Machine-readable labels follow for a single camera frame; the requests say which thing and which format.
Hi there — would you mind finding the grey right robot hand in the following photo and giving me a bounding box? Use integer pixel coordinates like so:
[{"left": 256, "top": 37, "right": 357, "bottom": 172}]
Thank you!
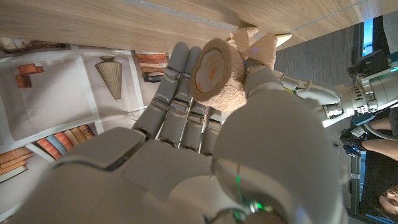
[{"left": 6, "top": 41, "right": 349, "bottom": 224}]

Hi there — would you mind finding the person's head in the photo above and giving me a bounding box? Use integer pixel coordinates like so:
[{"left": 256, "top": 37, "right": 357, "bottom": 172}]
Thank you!
[{"left": 378, "top": 185, "right": 398, "bottom": 219}]

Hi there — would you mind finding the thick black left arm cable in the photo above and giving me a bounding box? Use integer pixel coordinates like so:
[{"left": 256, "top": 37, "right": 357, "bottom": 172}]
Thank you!
[{"left": 363, "top": 122, "right": 398, "bottom": 142}]

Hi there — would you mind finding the person's bare forearm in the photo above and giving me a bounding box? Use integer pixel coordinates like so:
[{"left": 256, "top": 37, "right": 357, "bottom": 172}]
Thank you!
[{"left": 361, "top": 139, "right": 398, "bottom": 162}]

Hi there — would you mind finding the person's black gloved hand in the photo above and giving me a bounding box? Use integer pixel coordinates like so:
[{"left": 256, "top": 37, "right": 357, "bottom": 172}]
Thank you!
[{"left": 340, "top": 129, "right": 368, "bottom": 158}]

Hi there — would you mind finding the printed bookshelf backdrop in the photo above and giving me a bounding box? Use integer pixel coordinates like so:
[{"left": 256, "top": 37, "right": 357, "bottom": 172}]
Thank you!
[{"left": 0, "top": 37, "right": 170, "bottom": 218}]

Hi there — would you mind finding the tan adhesive wrap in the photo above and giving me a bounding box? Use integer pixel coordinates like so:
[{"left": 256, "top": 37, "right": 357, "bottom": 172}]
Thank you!
[{"left": 188, "top": 26, "right": 278, "bottom": 113}]

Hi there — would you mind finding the yellow sponge far left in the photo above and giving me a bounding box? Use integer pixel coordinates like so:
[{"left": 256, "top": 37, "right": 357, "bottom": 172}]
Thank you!
[{"left": 275, "top": 33, "right": 294, "bottom": 48}]

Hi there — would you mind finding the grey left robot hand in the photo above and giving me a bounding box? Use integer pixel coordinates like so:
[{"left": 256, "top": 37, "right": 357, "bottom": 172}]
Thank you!
[{"left": 273, "top": 67, "right": 398, "bottom": 128}]

